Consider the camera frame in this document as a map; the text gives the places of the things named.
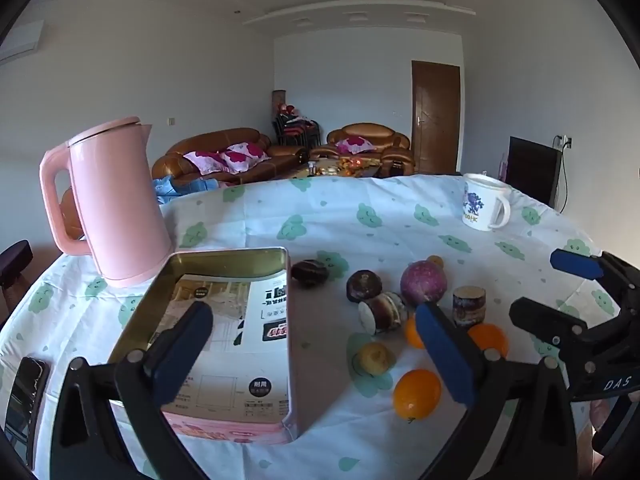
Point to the magenta round fruit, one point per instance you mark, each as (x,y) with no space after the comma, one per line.
(423,282)

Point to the white air conditioner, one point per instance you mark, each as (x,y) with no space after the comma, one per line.
(22,42)

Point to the brown wooden door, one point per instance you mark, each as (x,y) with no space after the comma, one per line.
(435,115)

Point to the small orange fruit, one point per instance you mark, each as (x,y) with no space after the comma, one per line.
(435,260)

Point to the dark brown wrinkled fruit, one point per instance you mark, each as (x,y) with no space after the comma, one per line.
(310,272)

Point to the black smartphone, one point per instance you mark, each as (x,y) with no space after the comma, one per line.
(25,390)

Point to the pink metal tin box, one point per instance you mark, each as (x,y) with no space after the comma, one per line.
(240,420)

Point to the blue cloth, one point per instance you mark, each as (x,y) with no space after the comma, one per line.
(167,187)

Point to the dark maroon stool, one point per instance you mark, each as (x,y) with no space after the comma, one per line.
(15,260)

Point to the printed paper sheet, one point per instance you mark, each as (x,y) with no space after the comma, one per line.
(235,320)

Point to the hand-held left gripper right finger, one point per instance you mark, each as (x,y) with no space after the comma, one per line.
(445,355)

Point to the stack of black chairs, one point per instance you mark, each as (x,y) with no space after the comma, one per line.
(295,130)

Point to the black television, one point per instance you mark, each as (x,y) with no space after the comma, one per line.
(532,170)

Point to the brown leather sofa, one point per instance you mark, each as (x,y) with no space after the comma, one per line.
(215,140)

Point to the pink electric kettle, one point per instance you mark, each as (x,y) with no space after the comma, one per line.
(115,200)

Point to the orange mandarin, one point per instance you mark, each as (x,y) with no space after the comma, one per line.
(411,332)
(492,337)
(416,394)

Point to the white printed mug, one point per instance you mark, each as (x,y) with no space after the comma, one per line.
(480,205)

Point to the brown leather armchair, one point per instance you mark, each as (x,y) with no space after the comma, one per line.
(370,132)

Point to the wooden coffee table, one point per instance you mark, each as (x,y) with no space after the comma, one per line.
(325,167)

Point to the dark purple round fruit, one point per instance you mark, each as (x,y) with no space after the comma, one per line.
(364,286)

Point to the brown leather chair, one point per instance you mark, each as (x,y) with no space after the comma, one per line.
(70,215)

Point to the floral pink pillow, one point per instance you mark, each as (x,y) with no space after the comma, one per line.
(245,152)
(352,145)
(205,160)

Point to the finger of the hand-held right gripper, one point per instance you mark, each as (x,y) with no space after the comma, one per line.
(540,317)
(575,262)

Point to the small tan round fruit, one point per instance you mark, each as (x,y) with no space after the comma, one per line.
(372,358)

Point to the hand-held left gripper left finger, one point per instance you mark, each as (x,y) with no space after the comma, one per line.
(185,350)

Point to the white cloud-print tablecloth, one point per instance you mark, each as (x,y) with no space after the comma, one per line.
(350,200)

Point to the tall brown stand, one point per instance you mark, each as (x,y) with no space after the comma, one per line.
(278,99)

